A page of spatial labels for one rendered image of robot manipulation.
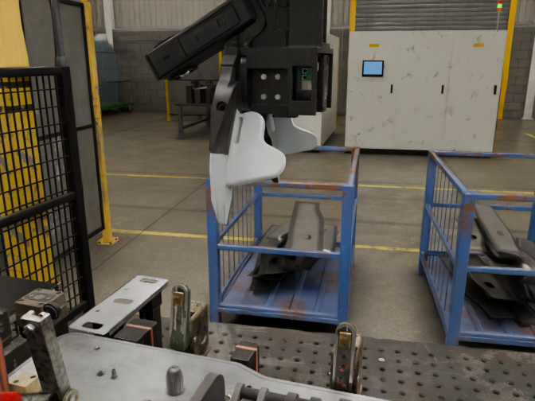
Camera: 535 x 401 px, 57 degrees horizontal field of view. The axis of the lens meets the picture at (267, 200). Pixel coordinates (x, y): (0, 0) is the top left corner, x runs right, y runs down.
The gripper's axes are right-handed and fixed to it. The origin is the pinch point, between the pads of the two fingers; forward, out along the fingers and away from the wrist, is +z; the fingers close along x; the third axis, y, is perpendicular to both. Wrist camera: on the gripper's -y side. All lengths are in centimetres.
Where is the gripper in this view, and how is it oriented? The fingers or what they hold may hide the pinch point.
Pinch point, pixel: (246, 201)
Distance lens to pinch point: 46.4
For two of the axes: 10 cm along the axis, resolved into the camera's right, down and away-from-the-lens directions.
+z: 0.0, 9.6, 2.8
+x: 3.0, -2.6, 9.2
